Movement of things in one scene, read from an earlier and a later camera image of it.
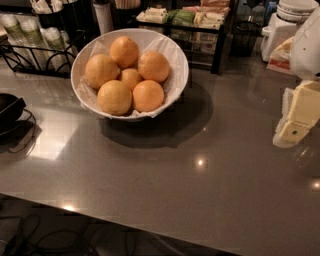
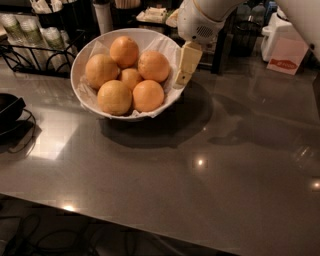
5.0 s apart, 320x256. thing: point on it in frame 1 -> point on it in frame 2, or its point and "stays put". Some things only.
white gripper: (307, 50) -> (194, 24)
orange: (153, 66) stays put
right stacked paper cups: (57, 49) stays put
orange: (114, 97) stays put
